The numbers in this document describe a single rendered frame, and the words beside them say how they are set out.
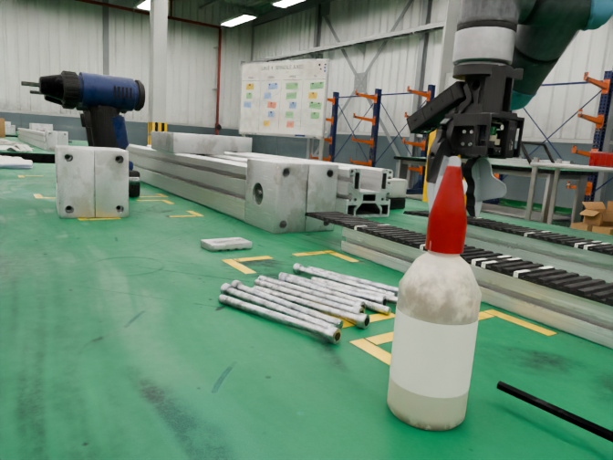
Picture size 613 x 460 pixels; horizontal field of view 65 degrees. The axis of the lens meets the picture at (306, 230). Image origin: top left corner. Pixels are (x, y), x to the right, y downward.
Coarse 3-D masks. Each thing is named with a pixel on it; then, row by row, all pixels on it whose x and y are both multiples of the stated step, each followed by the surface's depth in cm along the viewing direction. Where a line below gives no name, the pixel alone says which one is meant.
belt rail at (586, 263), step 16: (480, 240) 64; (496, 240) 62; (512, 240) 60; (528, 240) 58; (528, 256) 58; (544, 256) 56; (560, 256) 55; (576, 256) 53; (592, 256) 52; (608, 256) 50; (576, 272) 53; (592, 272) 52; (608, 272) 51
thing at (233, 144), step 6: (228, 138) 129; (234, 138) 130; (240, 138) 131; (246, 138) 132; (228, 144) 130; (234, 144) 130; (240, 144) 131; (246, 144) 132; (228, 150) 130; (234, 150) 131; (240, 150) 132; (246, 150) 133
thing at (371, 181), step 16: (304, 160) 106; (352, 176) 82; (368, 176) 88; (384, 176) 87; (352, 192) 83; (368, 192) 84; (384, 192) 87; (336, 208) 85; (352, 208) 84; (368, 208) 90; (384, 208) 88
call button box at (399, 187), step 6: (390, 180) 98; (396, 180) 99; (402, 180) 100; (396, 186) 99; (402, 186) 100; (396, 192) 99; (402, 192) 100; (390, 198) 100; (396, 198) 100; (402, 198) 101; (390, 204) 99; (396, 204) 100; (402, 204) 101
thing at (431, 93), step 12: (336, 96) 1245; (348, 96) 1201; (360, 96) 1091; (372, 96) 1105; (432, 96) 990; (336, 108) 1252; (384, 108) 1103; (420, 108) 1012; (336, 120) 1258; (360, 120) 1168; (372, 120) 1118; (336, 132) 1261; (372, 132) 1129; (372, 144) 1130; (420, 144) 993; (336, 156) 1256; (372, 156) 1141; (408, 168) 987; (420, 168) 1006; (420, 180) 1015; (408, 192) 1003; (420, 192) 1022
